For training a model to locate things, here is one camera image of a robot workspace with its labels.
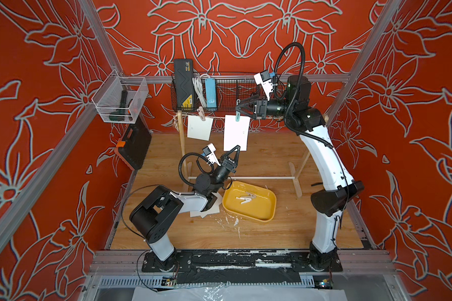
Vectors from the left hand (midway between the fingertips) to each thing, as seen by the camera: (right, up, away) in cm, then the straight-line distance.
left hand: (241, 148), depth 70 cm
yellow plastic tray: (+10, -26, +20) cm, 35 cm away
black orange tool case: (-55, +1, +28) cm, 62 cm away
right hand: (-3, +14, -10) cm, 17 cm away
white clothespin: (+5, -25, +20) cm, 33 cm away
